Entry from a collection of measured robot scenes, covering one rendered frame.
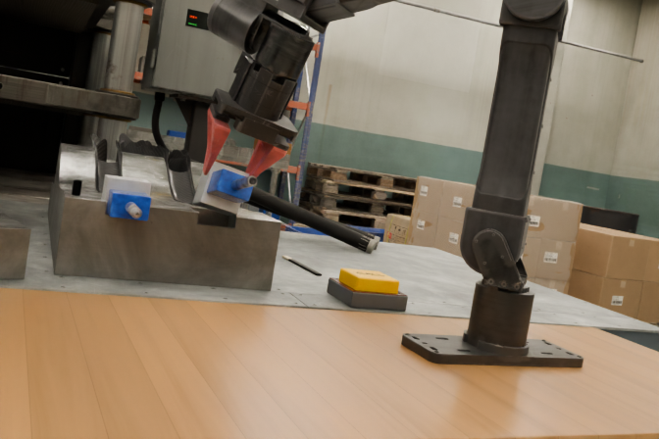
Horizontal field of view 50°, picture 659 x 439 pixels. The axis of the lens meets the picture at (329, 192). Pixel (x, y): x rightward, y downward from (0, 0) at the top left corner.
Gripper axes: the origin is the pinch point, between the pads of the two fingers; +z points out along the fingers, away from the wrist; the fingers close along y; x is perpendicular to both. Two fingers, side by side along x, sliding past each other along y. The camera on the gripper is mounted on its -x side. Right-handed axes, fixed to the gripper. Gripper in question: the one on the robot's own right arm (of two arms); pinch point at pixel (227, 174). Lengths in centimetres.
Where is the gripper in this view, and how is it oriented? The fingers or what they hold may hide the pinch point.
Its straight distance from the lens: 90.2
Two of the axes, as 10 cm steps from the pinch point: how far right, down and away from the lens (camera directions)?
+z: -4.4, 8.6, 2.6
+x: 2.6, 4.0, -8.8
